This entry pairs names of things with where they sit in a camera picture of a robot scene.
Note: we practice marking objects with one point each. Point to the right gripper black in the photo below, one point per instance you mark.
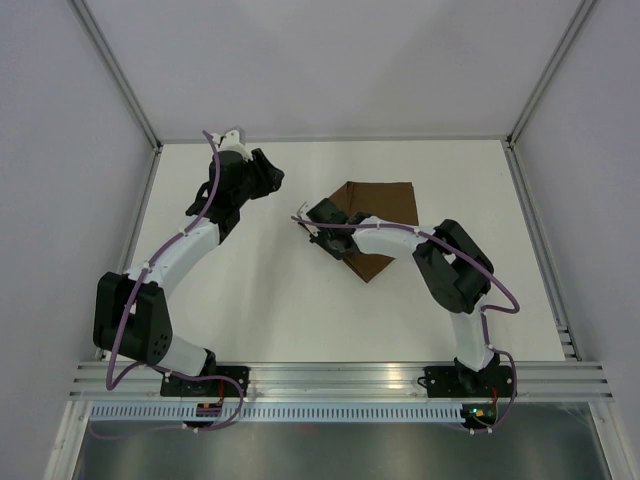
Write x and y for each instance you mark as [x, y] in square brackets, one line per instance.
[320, 240]

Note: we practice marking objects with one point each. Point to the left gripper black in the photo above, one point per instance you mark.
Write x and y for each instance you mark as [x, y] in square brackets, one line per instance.
[269, 176]

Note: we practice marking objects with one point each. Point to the brown cloth napkin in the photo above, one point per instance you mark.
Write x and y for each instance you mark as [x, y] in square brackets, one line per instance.
[394, 202]

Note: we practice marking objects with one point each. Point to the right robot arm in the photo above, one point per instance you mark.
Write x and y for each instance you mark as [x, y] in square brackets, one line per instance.
[458, 276]

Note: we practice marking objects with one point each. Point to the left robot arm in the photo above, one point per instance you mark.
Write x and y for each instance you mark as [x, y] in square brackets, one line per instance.
[132, 315]

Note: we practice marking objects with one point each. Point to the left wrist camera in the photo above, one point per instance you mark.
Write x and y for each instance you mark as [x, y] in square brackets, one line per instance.
[232, 140]

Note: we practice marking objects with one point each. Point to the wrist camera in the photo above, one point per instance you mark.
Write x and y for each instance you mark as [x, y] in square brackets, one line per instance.
[301, 218]
[232, 140]

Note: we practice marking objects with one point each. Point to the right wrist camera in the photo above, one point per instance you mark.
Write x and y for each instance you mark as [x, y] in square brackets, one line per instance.
[301, 218]

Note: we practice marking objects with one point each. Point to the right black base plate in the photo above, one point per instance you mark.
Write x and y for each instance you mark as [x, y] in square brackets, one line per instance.
[457, 381]

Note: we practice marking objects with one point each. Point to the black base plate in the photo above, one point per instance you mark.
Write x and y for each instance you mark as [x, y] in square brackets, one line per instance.
[231, 381]
[457, 381]

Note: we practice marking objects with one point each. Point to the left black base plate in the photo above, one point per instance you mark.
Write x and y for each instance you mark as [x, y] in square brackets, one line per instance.
[231, 381]

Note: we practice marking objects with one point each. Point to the left aluminium frame post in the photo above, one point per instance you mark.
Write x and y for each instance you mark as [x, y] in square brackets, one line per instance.
[100, 43]

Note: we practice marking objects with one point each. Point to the aluminium frame post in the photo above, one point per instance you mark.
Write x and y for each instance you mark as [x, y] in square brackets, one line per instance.
[569, 37]
[100, 43]

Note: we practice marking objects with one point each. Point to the right side aluminium rail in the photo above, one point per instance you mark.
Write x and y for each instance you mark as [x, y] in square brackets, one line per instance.
[542, 254]

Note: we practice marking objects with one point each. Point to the aluminium front rail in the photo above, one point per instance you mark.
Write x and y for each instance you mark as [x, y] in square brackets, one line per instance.
[545, 382]

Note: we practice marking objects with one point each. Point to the white slotted cable duct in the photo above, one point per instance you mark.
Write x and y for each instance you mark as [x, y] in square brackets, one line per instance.
[280, 412]

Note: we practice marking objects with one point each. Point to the right aluminium frame post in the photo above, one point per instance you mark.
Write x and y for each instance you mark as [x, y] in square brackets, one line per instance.
[569, 37]

